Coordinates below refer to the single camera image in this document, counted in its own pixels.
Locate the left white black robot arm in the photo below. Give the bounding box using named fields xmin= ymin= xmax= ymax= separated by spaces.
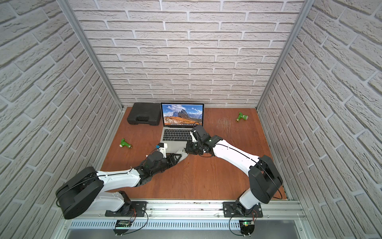
xmin=56 ymin=149 xmax=188 ymax=220

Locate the controller board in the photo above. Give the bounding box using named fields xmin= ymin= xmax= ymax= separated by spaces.
xmin=113 ymin=220 xmax=133 ymax=236
xmin=239 ymin=220 xmax=255 ymax=237

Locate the grey wireless mouse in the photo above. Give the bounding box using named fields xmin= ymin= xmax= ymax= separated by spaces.
xmin=178 ymin=151 xmax=189 ymax=163

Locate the green toy drill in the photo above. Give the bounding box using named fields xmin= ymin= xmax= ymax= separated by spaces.
xmin=236 ymin=112 xmax=249 ymax=122
xmin=119 ymin=138 xmax=132 ymax=148

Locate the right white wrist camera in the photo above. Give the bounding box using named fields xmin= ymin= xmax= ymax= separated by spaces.
xmin=190 ymin=131 xmax=198 ymax=142

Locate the right aluminium corner post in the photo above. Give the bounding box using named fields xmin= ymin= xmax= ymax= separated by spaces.
xmin=256 ymin=0 xmax=315 ymax=111

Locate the left controller board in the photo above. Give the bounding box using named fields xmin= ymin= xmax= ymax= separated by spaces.
xmin=113 ymin=220 xmax=133 ymax=236

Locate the green toy drill left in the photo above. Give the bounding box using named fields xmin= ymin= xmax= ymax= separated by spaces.
xmin=119 ymin=138 xmax=132 ymax=148

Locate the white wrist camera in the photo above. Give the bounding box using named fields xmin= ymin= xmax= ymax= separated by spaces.
xmin=190 ymin=131 xmax=198 ymax=142
xmin=156 ymin=142 xmax=168 ymax=158

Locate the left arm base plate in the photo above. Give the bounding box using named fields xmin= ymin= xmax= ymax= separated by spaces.
xmin=105 ymin=201 xmax=148 ymax=217

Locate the silver open laptop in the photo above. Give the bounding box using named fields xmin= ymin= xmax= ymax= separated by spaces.
xmin=160 ymin=103 xmax=205 ymax=153

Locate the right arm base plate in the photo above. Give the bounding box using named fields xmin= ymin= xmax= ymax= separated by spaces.
xmin=222 ymin=201 xmax=263 ymax=218

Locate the aluminium front rail frame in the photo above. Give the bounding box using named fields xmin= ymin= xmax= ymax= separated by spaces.
xmin=63 ymin=200 xmax=307 ymax=231

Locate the right controller board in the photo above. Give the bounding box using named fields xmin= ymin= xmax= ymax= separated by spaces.
xmin=239 ymin=220 xmax=255 ymax=237

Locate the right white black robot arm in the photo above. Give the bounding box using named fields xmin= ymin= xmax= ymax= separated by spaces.
xmin=185 ymin=124 xmax=283 ymax=217

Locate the green toy drill right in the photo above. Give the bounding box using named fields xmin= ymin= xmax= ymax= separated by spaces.
xmin=236 ymin=112 xmax=249 ymax=122

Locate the left aluminium corner post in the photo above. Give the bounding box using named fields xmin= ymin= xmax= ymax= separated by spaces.
xmin=57 ymin=0 xmax=123 ymax=111

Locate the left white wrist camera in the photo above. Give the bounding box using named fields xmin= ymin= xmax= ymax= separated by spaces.
xmin=156 ymin=142 xmax=168 ymax=158

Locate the aluminium corner post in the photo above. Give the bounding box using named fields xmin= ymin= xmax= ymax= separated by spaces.
xmin=256 ymin=0 xmax=315 ymax=111
xmin=57 ymin=0 xmax=123 ymax=111

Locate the black plastic tool case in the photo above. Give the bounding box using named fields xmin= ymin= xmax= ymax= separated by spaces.
xmin=127 ymin=103 xmax=161 ymax=126

